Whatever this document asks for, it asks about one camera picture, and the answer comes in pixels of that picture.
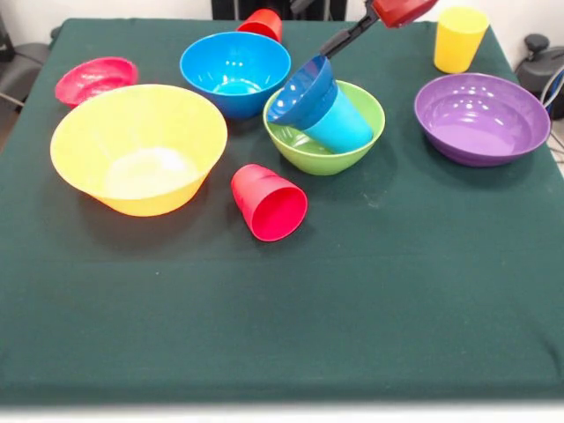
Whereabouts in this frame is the tangle of cables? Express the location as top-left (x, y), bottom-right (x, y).
top-left (533, 65), bottom-right (564, 153)

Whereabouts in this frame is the purple bowl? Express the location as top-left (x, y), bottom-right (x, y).
top-left (413, 73), bottom-right (552, 167)

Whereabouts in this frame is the yellow cup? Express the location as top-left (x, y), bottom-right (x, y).
top-left (434, 6), bottom-right (491, 75)

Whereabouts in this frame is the black office chair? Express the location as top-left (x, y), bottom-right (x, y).
top-left (514, 33), bottom-right (564, 107)
top-left (0, 12), bottom-right (53, 107)

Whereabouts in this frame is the small crimson bowl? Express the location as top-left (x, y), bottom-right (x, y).
top-left (54, 56), bottom-right (139, 110)

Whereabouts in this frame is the small dark blue bowl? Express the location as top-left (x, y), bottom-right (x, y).
top-left (266, 55), bottom-right (339, 131)

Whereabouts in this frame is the short crimson cup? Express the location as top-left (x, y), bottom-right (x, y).
top-left (231, 163), bottom-right (308, 243)

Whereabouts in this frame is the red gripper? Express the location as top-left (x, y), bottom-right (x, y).
top-left (290, 0), bottom-right (440, 61)

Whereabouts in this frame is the light blue cup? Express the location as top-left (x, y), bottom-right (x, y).
top-left (302, 90), bottom-right (375, 154)

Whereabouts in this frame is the large orange bowl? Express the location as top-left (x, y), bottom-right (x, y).
top-left (49, 83), bottom-right (229, 218)

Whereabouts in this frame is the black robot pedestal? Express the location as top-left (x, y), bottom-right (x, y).
top-left (211, 0), bottom-right (375, 22)

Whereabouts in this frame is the dark green tablecloth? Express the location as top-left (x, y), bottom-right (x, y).
top-left (0, 17), bottom-right (564, 404)

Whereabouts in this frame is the green bowl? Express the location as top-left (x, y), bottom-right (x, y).
top-left (263, 80), bottom-right (386, 176)

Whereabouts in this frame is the light blue bowl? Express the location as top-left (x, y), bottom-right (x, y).
top-left (179, 31), bottom-right (293, 121)

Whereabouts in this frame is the tall red cup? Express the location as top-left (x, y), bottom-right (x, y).
top-left (236, 8), bottom-right (284, 44)

